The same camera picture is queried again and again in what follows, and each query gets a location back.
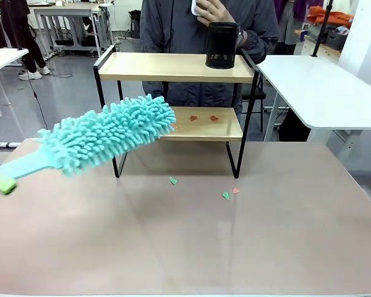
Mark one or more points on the teal microfiber duster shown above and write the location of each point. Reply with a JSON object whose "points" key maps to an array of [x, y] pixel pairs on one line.
{"points": [[111, 136]]}

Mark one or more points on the white phone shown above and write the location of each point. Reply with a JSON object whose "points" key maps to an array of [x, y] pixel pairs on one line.
{"points": [[193, 7]]}

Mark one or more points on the person's left forearm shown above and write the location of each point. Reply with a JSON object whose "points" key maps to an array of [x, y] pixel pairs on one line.
{"points": [[261, 43]]}

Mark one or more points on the person's left hand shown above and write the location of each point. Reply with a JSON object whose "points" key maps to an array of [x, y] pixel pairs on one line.
{"points": [[214, 12]]}

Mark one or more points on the white power strip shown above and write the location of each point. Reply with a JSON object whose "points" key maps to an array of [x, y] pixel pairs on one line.
{"points": [[7, 144]]}

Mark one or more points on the white desk with thin legs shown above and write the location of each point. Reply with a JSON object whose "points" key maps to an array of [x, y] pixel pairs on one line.
{"points": [[0, 58]]}

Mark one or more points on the bystander in dark clothes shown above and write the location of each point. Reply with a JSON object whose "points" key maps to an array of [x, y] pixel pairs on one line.
{"points": [[18, 18]]}

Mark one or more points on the green paper scrap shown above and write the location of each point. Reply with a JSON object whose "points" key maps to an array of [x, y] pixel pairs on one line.
{"points": [[226, 195], [173, 180]]}

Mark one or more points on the grey workbench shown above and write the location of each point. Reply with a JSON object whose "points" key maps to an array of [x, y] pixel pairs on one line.
{"points": [[65, 9]]}

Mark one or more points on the red paper scrap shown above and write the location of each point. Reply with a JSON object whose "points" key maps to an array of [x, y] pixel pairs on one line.
{"points": [[193, 117], [236, 190], [175, 126], [214, 117]]}

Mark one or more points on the black stool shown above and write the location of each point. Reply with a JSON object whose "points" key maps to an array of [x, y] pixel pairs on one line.
{"points": [[134, 21]]}

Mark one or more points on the person's grey jacket torso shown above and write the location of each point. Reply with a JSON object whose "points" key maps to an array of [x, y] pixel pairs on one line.
{"points": [[173, 28]]}

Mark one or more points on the black mesh pen holder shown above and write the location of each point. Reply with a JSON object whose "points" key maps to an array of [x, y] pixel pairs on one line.
{"points": [[221, 43]]}

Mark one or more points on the dark wristwatch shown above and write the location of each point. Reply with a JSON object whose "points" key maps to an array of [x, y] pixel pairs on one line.
{"points": [[241, 34]]}

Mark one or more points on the white table with rounded top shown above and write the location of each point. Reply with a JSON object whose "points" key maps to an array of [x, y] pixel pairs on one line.
{"points": [[321, 89]]}

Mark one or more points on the purple garment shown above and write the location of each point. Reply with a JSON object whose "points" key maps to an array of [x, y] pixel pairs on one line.
{"points": [[300, 9]]}

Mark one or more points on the black stand pole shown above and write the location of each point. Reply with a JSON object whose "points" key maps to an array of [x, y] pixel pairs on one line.
{"points": [[323, 28]]}

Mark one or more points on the grey storage basket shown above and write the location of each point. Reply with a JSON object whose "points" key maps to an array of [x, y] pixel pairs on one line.
{"points": [[336, 39]]}

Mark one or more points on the orange cloth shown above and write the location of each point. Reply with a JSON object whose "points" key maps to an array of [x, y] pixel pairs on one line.
{"points": [[337, 17]]}

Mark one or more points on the wooden shelf with black frame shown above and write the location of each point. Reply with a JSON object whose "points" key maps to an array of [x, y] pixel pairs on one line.
{"points": [[173, 66]]}

